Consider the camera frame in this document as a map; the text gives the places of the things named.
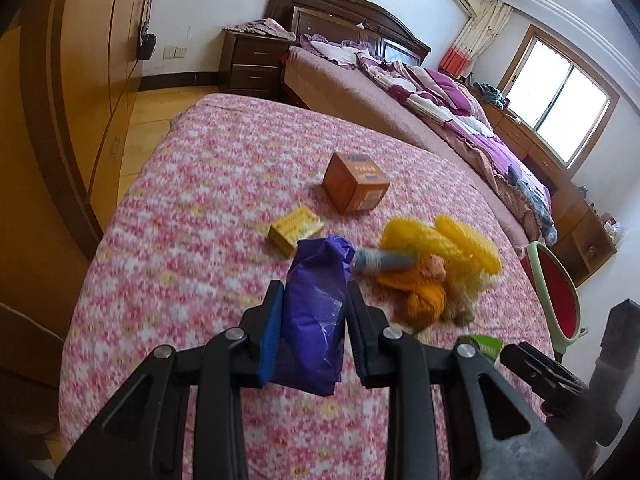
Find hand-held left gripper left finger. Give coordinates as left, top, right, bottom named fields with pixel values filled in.
left=55, top=280, right=286, bottom=480

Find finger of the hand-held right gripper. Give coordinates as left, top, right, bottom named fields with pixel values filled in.
left=500, top=342, right=589, bottom=413

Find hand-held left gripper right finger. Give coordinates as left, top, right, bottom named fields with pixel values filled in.
left=345, top=281, right=583, bottom=480

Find purple plastic bag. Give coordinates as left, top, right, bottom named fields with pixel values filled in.
left=282, top=234, right=357, bottom=397

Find orange yarn doll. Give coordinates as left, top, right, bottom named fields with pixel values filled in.
left=377, top=252, right=448, bottom=323

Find red bin with green rim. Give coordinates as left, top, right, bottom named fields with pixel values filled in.
left=520, top=241, right=582, bottom=361

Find yellow brush toy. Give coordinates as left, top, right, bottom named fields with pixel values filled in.
left=381, top=217, right=442, bottom=257

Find brown cardboard box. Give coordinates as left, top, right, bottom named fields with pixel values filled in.
left=321, top=152, right=391, bottom=216

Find green round object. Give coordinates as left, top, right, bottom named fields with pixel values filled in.
left=457, top=335, right=503, bottom=364

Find grey tube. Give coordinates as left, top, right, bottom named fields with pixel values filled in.
left=352, top=247, right=417, bottom=274

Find cream foam net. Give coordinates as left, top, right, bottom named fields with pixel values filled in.
left=440, top=270, right=493, bottom=324

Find small yellow box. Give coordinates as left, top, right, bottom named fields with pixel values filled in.
left=267, top=206, right=325, bottom=259

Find white and red desk items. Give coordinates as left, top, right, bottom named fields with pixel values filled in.
left=601, top=211, right=627, bottom=242

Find yellow foam net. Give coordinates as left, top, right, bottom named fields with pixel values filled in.
left=432, top=215, right=502, bottom=276

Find long wooden desk cabinet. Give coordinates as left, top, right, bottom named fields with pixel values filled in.
left=470, top=82, right=626, bottom=288

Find pink floral blanket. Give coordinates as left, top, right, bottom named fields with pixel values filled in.
left=57, top=92, right=561, bottom=480

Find blue plaid cloth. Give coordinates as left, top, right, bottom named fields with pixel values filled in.
left=507, top=164, right=558, bottom=242

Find dark wooden bed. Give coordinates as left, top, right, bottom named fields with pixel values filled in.
left=263, top=0, right=558, bottom=247

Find purple patchwork quilt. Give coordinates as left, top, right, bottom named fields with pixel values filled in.
left=300, top=32, right=558, bottom=247

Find wooden framed window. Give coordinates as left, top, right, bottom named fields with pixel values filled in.
left=501, top=25, right=621, bottom=167

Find dark wooden nightstand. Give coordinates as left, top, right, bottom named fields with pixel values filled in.
left=218, top=29, right=296, bottom=107

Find blue clothes pile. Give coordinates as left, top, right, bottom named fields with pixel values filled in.
left=475, top=82, right=510, bottom=109

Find ruffled purple pillow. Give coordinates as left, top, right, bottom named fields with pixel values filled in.
left=299, top=32, right=373, bottom=67

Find wooden wardrobe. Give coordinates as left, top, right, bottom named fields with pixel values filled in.
left=0, top=0, right=161, bottom=401

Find floral folded clothes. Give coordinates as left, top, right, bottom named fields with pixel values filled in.
left=222, top=18, right=297, bottom=41

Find cream and red curtain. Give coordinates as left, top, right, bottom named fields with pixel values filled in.
left=439, top=0, right=515, bottom=80

